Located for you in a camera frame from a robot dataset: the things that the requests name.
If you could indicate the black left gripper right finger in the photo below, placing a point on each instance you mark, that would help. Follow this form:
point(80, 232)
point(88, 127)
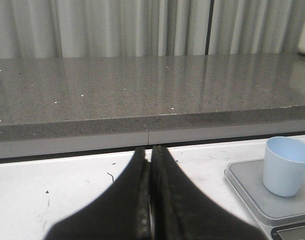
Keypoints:
point(181, 211)

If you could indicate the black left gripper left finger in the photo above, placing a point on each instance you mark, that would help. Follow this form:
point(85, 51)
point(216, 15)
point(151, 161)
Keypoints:
point(122, 212)

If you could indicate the light blue plastic cup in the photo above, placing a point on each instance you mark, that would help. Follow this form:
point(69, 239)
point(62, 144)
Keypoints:
point(284, 165)

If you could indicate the silver digital kitchen scale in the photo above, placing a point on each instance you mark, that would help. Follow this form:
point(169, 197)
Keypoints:
point(280, 218)

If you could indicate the grey stone counter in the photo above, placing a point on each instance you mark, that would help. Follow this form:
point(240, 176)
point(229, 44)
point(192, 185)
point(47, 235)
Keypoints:
point(66, 105)

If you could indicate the grey pleated curtain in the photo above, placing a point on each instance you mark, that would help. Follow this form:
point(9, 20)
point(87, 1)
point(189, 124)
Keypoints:
point(135, 28)

